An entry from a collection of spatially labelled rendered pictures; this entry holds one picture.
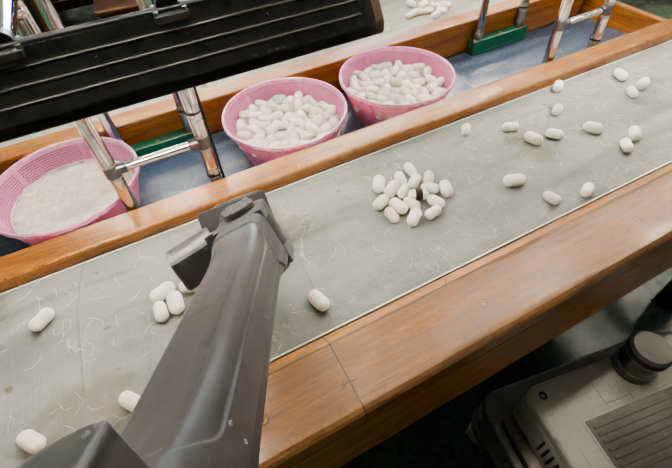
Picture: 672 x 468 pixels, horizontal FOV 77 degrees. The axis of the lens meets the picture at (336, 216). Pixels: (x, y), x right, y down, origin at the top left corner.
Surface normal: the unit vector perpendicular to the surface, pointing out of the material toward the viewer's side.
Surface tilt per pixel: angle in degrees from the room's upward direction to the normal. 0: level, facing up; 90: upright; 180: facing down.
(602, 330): 0
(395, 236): 0
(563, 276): 0
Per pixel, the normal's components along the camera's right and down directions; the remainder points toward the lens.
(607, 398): -0.05, -0.68
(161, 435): -0.44, -0.89
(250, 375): 0.87, -0.48
